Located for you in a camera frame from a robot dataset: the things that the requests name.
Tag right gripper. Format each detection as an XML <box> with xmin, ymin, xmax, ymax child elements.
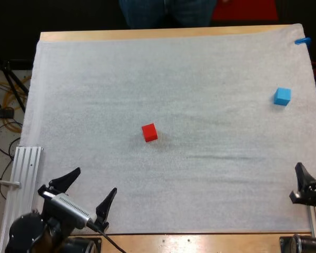
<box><xmin>289</xmin><ymin>161</ymin><xmax>316</xmax><ymax>208</ymax></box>

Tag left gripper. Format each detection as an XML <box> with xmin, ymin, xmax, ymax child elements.
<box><xmin>37</xmin><ymin>167</ymin><xmax>118</xmax><ymax>236</ymax></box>

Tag blue cube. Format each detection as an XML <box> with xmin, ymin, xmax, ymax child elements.
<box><xmin>273</xmin><ymin>87</ymin><xmax>292</xmax><ymax>107</ymax></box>

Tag red cube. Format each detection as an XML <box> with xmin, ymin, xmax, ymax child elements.
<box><xmin>141</xmin><ymin>123</ymin><xmax>159</xmax><ymax>143</ymax></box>

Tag person's legs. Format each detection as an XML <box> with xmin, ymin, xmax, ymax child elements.
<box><xmin>119</xmin><ymin>0</ymin><xmax>218</xmax><ymax>29</ymax></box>

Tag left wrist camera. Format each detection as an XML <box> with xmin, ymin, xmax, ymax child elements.
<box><xmin>41</xmin><ymin>191</ymin><xmax>98</xmax><ymax>229</ymax></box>

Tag black camera cable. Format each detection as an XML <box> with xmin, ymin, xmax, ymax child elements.
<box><xmin>87</xmin><ymin>221</ymin><xmax>127</xmax><ymax>253</ymax></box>

